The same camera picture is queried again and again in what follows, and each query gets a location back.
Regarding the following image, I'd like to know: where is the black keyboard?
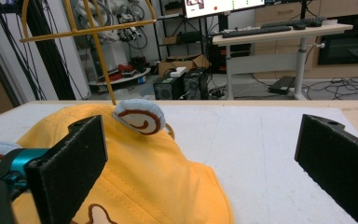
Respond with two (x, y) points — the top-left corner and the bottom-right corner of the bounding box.
(222, 25), (294, 39)

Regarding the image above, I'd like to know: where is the yellow wire hat rack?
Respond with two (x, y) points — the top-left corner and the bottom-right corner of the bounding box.
(20, 0), (175, 140)

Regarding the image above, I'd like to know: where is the black computer tower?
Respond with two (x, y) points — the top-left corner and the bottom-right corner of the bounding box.
(152, 76), (185, 101)
(182, 68), (210, 101)

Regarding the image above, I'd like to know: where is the small white box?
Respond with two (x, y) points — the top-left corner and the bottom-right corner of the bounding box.
(169, 66), (187, 78)

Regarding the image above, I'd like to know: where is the computer monitor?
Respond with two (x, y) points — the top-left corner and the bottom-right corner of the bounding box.
(184, 0), (266, 19)

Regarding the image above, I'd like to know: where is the flat black device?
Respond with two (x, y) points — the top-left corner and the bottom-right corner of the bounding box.
(267, 75), (296, 95)

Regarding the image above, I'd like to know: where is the black stand post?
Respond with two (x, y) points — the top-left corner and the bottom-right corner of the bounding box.
(27, 0), (77, 101)

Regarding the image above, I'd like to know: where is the white standing desk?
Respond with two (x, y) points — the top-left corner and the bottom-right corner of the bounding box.
(212, 22), (354, 101)

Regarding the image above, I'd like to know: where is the black metal shelf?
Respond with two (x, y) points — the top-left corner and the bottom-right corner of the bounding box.
(154, 0), (208, 58)

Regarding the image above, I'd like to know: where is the yellow cap with blue ears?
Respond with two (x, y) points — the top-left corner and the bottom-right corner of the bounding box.
(0, 98), (235, 224)

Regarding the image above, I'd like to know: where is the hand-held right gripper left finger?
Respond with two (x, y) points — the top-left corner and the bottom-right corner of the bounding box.
(24, 115), (108, 224)

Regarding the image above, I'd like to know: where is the black glass cabinet front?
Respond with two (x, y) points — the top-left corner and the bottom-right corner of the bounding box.
(318, 12), (358, 66)

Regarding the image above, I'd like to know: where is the tangle of black floor cables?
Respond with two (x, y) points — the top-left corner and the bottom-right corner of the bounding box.
(302, 76), (358, 101)

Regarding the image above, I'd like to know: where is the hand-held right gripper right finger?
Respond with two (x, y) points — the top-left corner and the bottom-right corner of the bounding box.
(294, 113), (358, 224)

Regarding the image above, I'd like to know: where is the cardboard box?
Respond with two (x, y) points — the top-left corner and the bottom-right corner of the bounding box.
(157, 53), (211, 77)

